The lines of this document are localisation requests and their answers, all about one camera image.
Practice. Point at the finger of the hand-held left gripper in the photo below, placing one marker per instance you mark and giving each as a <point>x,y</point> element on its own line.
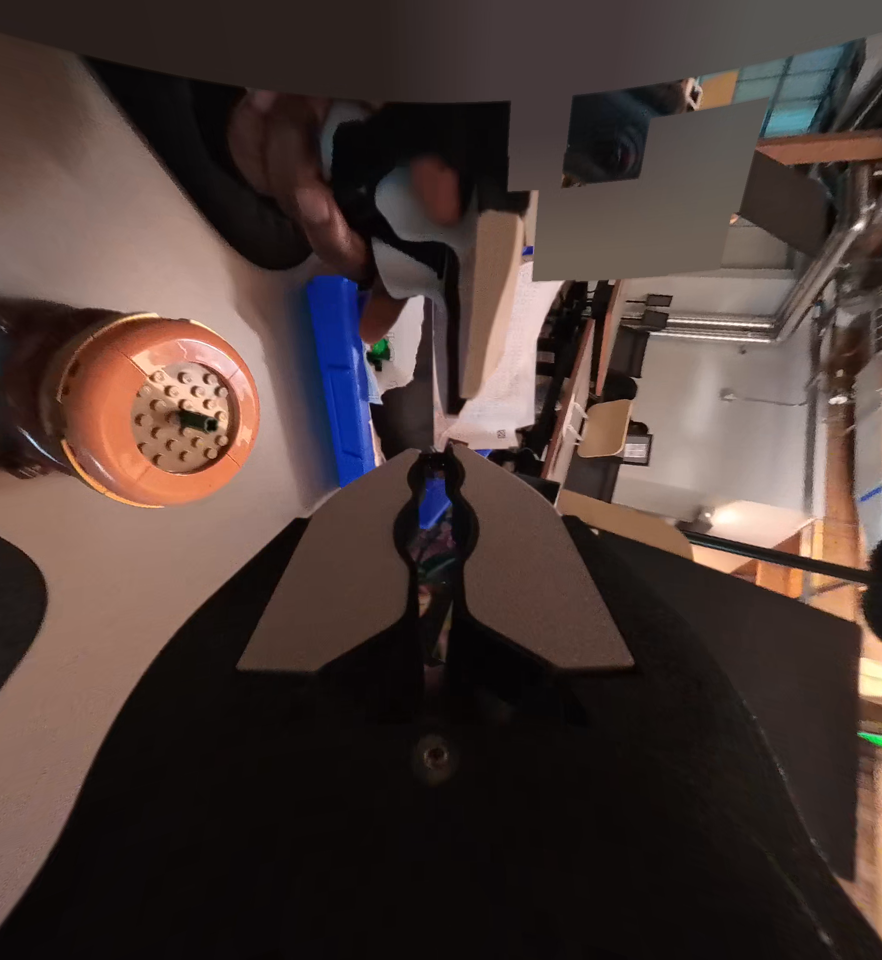
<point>489,300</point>

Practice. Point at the torn white paper bag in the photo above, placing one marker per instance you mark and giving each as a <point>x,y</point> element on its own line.
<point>403,330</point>

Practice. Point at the pile of small lego pieces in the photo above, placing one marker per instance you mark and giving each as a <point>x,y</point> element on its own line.
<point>379,352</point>

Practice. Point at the lego flower pot model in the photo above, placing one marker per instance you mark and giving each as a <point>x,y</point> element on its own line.
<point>111,405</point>

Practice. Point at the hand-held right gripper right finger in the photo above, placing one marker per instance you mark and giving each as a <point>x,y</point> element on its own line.
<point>531,585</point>

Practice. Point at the black partition panel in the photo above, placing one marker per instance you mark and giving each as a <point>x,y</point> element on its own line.
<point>770,675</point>

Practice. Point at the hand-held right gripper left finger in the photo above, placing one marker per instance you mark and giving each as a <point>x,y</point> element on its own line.
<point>336,585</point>

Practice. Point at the person's left hand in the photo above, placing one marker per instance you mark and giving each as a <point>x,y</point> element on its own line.
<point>283,150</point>

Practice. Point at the blue plastic bin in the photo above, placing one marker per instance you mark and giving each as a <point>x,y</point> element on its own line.
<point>336,360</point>

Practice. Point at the white dotted paper bag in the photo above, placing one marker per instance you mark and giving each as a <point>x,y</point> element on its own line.
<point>508,375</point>

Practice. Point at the metal ceiling pipes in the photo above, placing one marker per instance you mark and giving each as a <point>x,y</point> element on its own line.
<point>718,328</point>

